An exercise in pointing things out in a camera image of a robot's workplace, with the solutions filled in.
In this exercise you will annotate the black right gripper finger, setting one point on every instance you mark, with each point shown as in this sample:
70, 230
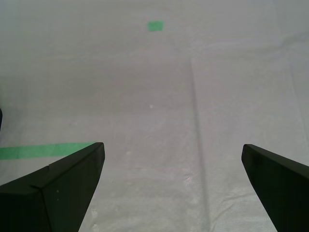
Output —
48, 198
285, 186

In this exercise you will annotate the long green tape strip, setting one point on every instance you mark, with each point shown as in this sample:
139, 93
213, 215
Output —
36, 151

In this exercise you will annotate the small green tape mark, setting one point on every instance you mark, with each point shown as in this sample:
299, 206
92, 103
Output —
156, 25

